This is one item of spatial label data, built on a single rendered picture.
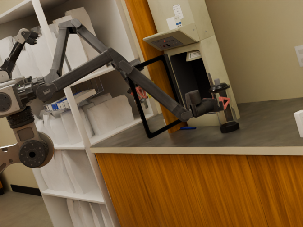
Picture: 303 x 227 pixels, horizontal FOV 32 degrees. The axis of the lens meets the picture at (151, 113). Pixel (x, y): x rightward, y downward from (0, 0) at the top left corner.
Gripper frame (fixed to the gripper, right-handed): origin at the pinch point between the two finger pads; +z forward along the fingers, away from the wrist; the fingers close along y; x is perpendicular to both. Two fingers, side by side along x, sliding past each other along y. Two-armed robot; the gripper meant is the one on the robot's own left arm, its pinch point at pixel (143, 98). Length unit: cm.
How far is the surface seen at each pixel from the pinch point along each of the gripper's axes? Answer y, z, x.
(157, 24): -20.8, -30.0, -21.6
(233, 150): -46, 53, 14
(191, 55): -26.9, -3.6, -22.6
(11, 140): 372, -128, -105
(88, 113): 95, -34, -30
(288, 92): -35, 41, -61
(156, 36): -26.4, -20.8, -9.5
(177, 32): -40.9, -13.0, -8.6
